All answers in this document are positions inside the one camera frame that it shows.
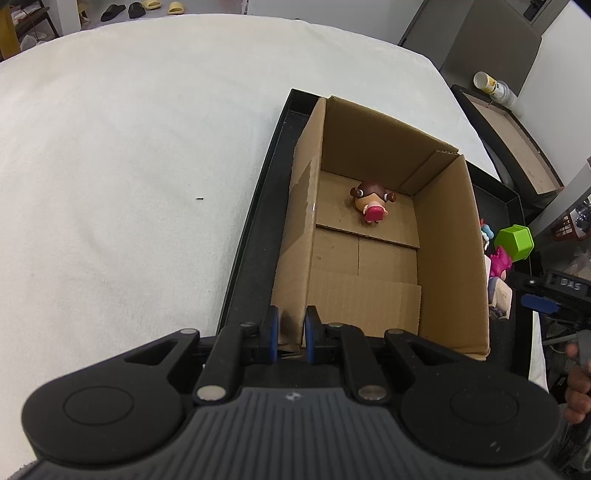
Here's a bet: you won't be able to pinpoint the beige block-headed figurine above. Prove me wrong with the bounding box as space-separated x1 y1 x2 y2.
487 277 514 320

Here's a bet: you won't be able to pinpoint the green plastic cup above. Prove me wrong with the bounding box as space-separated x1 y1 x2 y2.
493 224 535 262

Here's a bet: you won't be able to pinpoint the brown cardboard box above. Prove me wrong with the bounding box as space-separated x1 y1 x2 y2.
270 95 491 361

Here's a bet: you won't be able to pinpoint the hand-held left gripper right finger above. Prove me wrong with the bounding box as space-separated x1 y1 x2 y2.
304 305 458 402

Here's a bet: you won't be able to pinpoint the person's right hand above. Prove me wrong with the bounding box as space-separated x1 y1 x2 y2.
564 364 591 425

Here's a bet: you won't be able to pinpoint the white and yellow bottle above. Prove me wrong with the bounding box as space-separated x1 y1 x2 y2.
473 71 518 109

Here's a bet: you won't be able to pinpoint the brown-haired doll figurine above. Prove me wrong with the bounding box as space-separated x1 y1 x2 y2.
350 181 398 225

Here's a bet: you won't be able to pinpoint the wooden shelf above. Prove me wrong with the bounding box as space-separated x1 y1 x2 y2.
0 0 61 62

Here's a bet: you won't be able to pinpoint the grey cabinet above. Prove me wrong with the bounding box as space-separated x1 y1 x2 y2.
399 0 543 95

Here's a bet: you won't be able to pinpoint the black shallow tray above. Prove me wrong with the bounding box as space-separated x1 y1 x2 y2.
216 89 533 384

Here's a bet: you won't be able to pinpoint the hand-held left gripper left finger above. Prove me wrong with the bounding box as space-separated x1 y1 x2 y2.
124 305 280 404

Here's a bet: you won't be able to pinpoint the person's grey trousers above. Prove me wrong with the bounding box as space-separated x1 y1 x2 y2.
549 415 591 480

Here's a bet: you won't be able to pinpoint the pink hooded figurine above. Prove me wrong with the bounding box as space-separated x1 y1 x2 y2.
488 246 512 280

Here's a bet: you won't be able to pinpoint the dark tray with brown base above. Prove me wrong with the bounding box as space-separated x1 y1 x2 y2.
450 84 566 209

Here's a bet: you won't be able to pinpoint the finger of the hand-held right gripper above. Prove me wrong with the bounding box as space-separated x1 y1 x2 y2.
521 294 562 315
508 271 548 294

